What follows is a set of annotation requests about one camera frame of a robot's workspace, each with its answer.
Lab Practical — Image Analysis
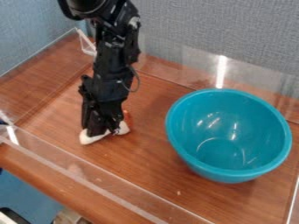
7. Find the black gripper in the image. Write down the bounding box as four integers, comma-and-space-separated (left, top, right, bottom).
78, 73, 133, 137

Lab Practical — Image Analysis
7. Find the white brown plush mushroom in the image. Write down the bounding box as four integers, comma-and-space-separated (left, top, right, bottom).
78, 109, 132, 145

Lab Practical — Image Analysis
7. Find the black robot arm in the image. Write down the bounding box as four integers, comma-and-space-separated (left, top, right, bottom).
57, 0, 141, 138

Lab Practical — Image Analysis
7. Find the blue plastic bowl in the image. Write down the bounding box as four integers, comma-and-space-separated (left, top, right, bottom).
164, 88, 292, 184

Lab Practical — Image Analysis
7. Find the clear acrylic left barrier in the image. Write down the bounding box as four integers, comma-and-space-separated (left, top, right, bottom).
0, 28, 92, 124

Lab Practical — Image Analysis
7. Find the clear acrylic barrier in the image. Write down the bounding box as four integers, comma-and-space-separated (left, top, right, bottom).
0, 28, 92, 124
0, 125, 213, 224
134, 35, 299, 124

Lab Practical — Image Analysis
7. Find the clear acrylic front barrier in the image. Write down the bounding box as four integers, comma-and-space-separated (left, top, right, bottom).
0, 125, 213, 224

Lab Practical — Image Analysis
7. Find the clear acrylic back barrier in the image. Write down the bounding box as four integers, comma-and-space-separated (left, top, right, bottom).
134, 35, 299, 124

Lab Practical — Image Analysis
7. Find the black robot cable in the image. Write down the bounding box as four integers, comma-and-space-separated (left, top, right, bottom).
120, 66, 141, 93

